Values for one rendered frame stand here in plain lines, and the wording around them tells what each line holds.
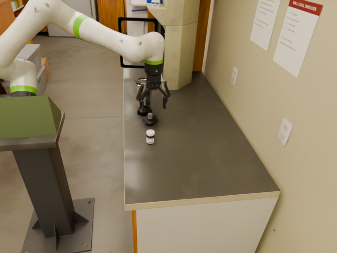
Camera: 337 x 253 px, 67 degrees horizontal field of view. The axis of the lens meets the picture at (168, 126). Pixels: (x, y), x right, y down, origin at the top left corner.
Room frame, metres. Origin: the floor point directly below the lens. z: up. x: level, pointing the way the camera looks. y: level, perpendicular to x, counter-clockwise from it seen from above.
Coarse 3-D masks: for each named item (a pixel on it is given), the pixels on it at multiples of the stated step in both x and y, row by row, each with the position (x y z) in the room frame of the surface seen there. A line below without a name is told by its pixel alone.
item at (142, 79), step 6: (138, 78) 1.43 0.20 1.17; (144, 78) 1.45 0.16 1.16; (150, 90) 1.39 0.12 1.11; (150, 96) 1.39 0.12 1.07; (138, 102) 1.38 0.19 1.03; (144, 102) 1.37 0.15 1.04; (150, 102) 1.39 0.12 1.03; (138, 108) 1.38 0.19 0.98; (144, 108) 1.37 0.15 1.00; (150, 108) 1.39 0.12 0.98
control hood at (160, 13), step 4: (148, 4) 1.90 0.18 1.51; (160, 4) 1.93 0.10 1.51; (148, 8) 1.76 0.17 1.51; (152, 8) 1.75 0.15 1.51; (156, 8) 1.76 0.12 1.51; (160, 8) 1.77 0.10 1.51; (164, 8) 1.78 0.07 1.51; (152, 12) 1.74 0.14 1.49; (156, 12) 1.74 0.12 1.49; (160, 12) 1.75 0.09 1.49; (164, 12) 1.75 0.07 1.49; (156, 16) 1.74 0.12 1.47; (160, 16) 1.75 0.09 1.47; (164, 16) 1.75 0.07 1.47; (160, 20) 1.75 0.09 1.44; (164, 20) 1.75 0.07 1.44; (164, 24) 1.75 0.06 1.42
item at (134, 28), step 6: (150, 18) 2.05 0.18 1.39; (126, 24) 2.04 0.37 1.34; (132, 24) 2.04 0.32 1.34; (138, 24) 2.04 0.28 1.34; (144, 24) 2.05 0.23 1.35; (150, 24) 2.05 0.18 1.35; (126, 30) 2.04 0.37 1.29; (132, 30) 2.04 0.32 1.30; (138, 30) 2.04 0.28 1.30; (144, 30) 2.05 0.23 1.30; (150, 30) 2.05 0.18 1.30; (132, 36) 2.04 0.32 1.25; (138, 36) 2.04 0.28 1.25; (126, 60) 2.04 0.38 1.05
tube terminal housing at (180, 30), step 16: (176, 0) 1.76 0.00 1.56; (192, 0) 1.85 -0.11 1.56; (176, 16) 1.76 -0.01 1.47; (192, 16) 1.87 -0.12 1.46; (176, 32) 1.77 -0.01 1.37; (192, 32) 1.88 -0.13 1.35; (176, 48) 1.77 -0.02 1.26; (192, 48) 1.90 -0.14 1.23; (176, 64) 1.77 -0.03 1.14; (192, 64) 1.92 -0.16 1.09; (176, 80) 1.77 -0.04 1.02
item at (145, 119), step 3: (150, 114) 1.28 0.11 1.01; (144, 117) 1.29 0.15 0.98; (147, 117) 1.30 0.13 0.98; (150, 117) 1.28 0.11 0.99; (153, 117) 1.30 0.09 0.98; (144, 120) 1.27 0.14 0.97; (147, 120) 1.26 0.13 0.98; (150, 120) 1.27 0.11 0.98; (153, 120) 1.27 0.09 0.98; (156, 120) 1.28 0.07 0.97; (147, 123) 1.25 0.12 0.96; (150, 123) 1.25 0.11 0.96; (153, 123) 1.26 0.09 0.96
